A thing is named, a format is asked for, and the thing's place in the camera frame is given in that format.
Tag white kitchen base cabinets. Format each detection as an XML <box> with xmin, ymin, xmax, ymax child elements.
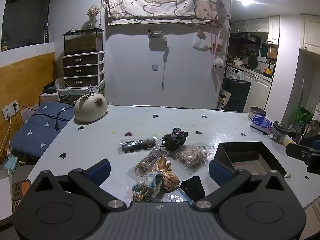
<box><xmin>241</xmin><ymin>71</ymin><xmax>273</xmax><ymax>111</ymax></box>

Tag hanging white cord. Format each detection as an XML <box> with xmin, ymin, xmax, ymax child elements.
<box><xmin>161</xmin><ymin>47</ymin><xmax>171</xmax><ymax>91</ymax></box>

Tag green plant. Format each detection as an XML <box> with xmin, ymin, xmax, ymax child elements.
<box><xmin>292</xmin><ymin>107</ymin><xmax>314</xmax><ymax>131</ymax></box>

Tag black power cable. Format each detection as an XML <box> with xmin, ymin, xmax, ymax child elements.
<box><xmin>31</xmin><ymin>104</ymin><xmax>75</xmax><ymax>131</ymax></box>

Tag white washing machine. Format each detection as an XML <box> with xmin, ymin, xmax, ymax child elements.
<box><xmin>225</xmin><ymin>66</ymin><xmax>243</xmax><ymax>81</ymax></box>

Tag cream cat-shaped ceramic pot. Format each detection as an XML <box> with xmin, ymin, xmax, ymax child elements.
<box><xmin>74</xmin><ymin>84</ymin><xmax>109</xmax><ymax>123</ymax></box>

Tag pink hanging ribbons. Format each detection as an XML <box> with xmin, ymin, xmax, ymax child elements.
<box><xmin>209</xmin><ymin>26</ymin><xmax>223</xmax><ymax>58</ymax></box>

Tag printed cartoon blanket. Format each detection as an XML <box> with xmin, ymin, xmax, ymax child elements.
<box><xmin>102</xmin><ymin>0</ymin><xmax>219</xmax><ymax>26</ymax></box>

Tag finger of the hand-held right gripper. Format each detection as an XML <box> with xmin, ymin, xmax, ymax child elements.
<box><xmin>285</xmin><ymin>143</ymin><xmax>312</xmax><ymax>162</ymax></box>

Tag black cloth scrunchie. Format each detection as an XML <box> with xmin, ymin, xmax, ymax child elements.
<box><xmin>180</xmin><ymin>176</ymin><xmax>206</xmax><ymax>204</ymax></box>

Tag black crochet scrunchie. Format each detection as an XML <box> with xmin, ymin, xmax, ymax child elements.
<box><xmin>162</xmin><ymin>127</ymin><xmax>189</xmax><ymax>152</ymax></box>

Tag white plastic bag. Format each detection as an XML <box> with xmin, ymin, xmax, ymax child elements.
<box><xmin>193</xmin><ymin>36</ymin><xmax>209</xmax><ymax>52</ymax></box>

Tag floral brocade scrunchie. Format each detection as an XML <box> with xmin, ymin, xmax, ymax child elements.
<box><xmin>132</xmin><ymin>172</ymin><xmax>163</xmax><ymax>202</ymax></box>

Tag bag of dark hair ties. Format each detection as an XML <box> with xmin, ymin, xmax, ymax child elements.
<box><xmin>118</xmin><ymin>137</ymin><xmax>159</xmax><ymax>155</ymax></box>

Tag glass fish tank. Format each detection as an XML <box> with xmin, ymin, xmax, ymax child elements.
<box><xmin>64</xmin><ymin>28</ymin><xmax>104</xmax><ymax>56</ymax></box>

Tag phone with patterned case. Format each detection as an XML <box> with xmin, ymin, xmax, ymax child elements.
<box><xmin>12</xmin><ymin>180</ymin><xmax>32</xmax><ymax>208</ymax></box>

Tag glass jar with black lid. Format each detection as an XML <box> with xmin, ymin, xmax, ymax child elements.
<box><xmin>269</xmin><ymin>121</ymin><xmax>290</xmax><ymax>143</ymax></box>

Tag white plastic drawer cabinet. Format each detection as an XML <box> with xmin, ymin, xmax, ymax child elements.
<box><xmin>62</xmin><ymin>51</ymin><xmax>105</xmax><ymax>88</ymax></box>

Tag white kitchen wall cabinets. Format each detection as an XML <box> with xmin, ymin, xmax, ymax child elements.
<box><xmin>230</xmin><ymin>16</ymin><xmax>281</xmax><ymax>46</ymax></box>

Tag dark window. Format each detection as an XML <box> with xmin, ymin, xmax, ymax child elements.
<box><xmin>1</xmin><ymin>0</ymin><xmax>53</xmax><ymax>52</ymax></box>

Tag white storage box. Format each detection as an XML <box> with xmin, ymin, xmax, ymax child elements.
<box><xmin>0</xmin><ymin>168</ymin><xmax>13</xmax><ymax>222</ymax></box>

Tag white wall socket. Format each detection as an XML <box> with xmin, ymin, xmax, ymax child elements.
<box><xmin>2</xmin><ymin>100</ymin><xmax>20</xmax><ymax>119</ymax></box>

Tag black cardboard box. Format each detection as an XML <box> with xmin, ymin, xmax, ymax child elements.
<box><xmin>214</xmin><ymin>142</ymin><xmax>287</xmax><ymax>178</ymax></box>

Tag wall-mounted clear box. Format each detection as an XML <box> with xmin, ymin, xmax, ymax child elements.
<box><xmin>148</xmin><ymin>29</ymin><xmax>167</xmax><ymax>51</ymax></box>

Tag blue patterned bedding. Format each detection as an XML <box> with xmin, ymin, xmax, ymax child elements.
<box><xmin>9</xmin><ymin>102</ymin><xmax>75</xmax><ymax>159</ymax></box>

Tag bag of brown hair ties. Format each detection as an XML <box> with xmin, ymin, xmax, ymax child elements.
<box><xmin>127</xmin><ymin>148</ymin><xmax>171</xmax><ymax>180</ymax></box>

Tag vase of dried flowers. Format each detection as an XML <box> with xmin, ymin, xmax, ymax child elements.
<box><xmin>87</xmin><ymin>5</ymin><xmax>102</xmax><ymax>29</ymax></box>

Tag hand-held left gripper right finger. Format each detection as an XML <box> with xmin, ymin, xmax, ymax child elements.
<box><xmin>195</xmin><ymin>159</ymin><xmax>292</xmax><ymax>209</ymax></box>

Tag printed tote bag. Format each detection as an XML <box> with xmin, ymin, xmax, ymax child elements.
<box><xmin>218</xmin><ymin>89</ymin><xmax>232</xmax><ymax>110</ymax></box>

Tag orange satin scrunchie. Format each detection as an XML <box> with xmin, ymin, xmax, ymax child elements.
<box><xmin>156</xmin><ymin>156</ymin><xmax>180</xmax><ymax>189</ymax></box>

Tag black frying pan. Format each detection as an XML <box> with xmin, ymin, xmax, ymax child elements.
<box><xmin>247</xmin><ymin>55</ymin><xmax>259</xmax><ymax>68</ymax></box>

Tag blue tissue packet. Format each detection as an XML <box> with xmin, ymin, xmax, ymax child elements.
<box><xmin>250</xmin><ymin>114</ymin><xmax>273</xmax><ymax>134</ymax></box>

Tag bag of beige hair ties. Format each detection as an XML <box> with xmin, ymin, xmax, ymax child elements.
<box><xmin>172</xmin><ymin>143</ymin><xmax>215</xmax><ymax>176</ymax></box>

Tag black trash bin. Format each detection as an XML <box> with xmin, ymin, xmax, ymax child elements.
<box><xmin>221</xmin><ymin>77</ymin><xmax>251</xmax><ymax>112</ymax></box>

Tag wooden cutting board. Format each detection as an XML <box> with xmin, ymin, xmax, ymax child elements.
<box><xmin>267</xmin><ymin>45</ymin><xmax>278</xmax><ymax>60</ymax></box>

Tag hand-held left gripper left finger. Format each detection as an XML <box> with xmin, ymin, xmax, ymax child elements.
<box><xmin>27</xmin><ymin>159</ymin><xmax>125</xmax><ymax>212</ymax></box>

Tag round metal tin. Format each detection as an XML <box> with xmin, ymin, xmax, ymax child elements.
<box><xmin>248</xmin><ymin>106</ymin><xmax>267</xmax><ymax>120</ymax></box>

